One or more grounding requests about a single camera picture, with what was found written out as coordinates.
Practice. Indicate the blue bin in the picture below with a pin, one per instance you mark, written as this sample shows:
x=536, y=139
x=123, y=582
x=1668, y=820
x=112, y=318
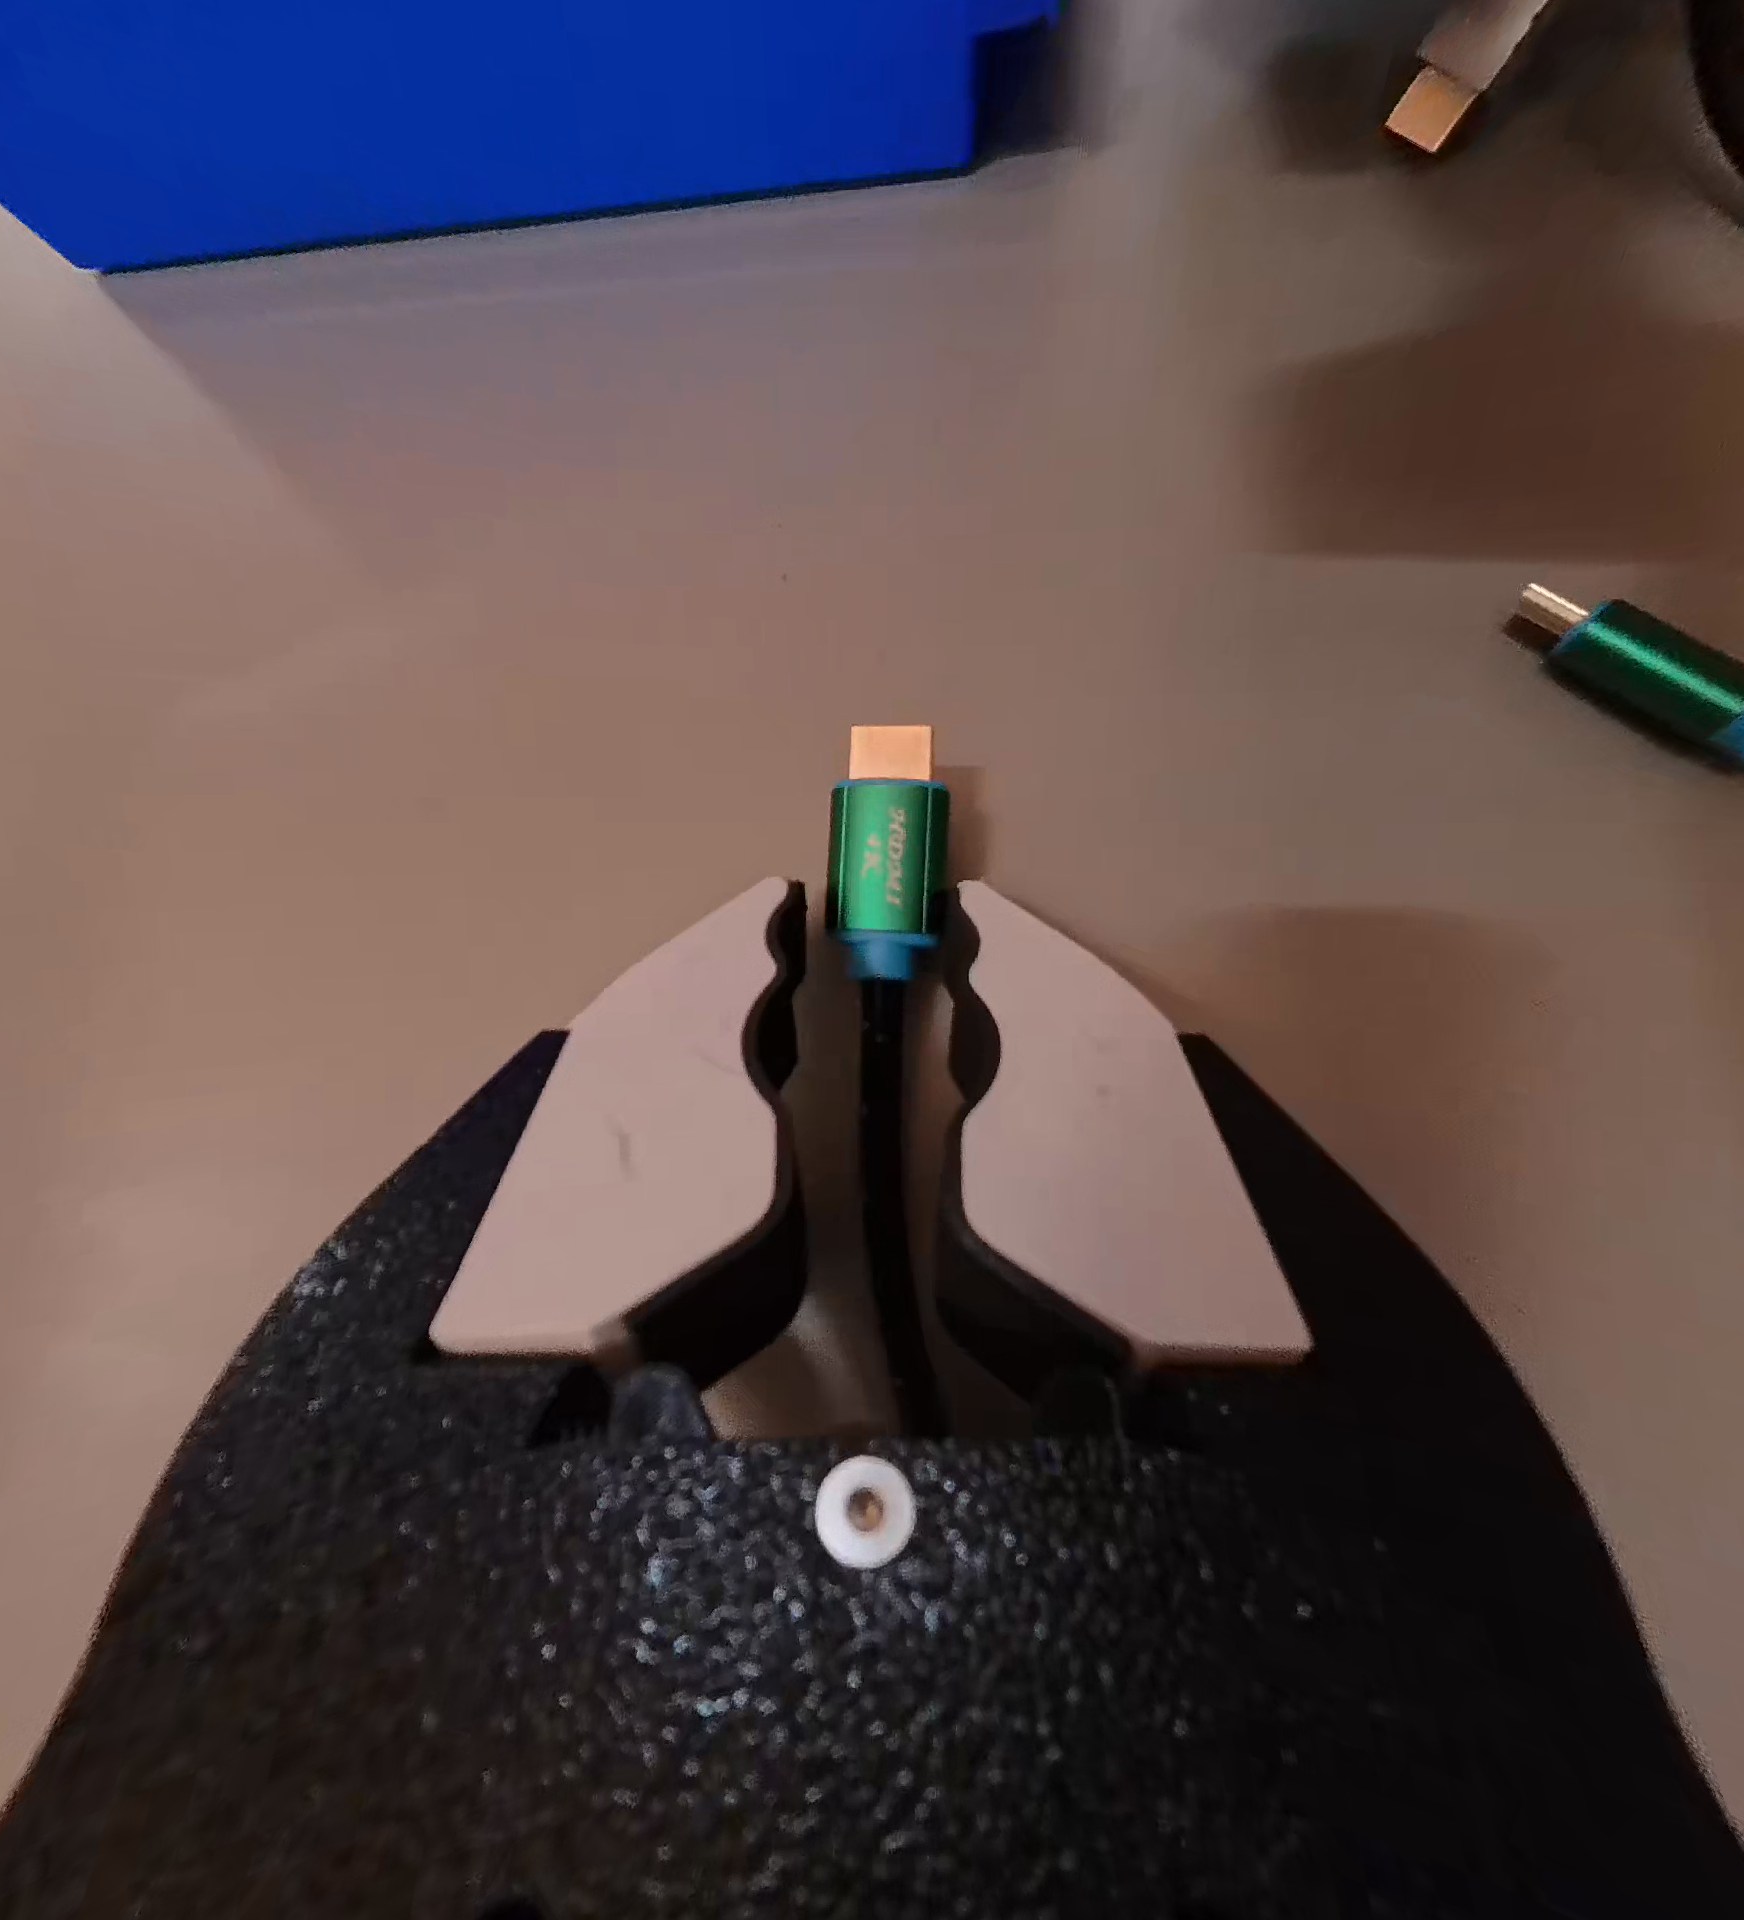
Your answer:
x=437, y=120

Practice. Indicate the grey desk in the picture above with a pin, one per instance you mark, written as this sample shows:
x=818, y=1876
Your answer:
x=363, y=675

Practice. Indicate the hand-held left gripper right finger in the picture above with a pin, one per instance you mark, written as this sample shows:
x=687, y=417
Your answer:
x=1128, y=1170

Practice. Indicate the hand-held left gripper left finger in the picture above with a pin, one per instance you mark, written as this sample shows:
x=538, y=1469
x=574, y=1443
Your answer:
x=617, y=1170

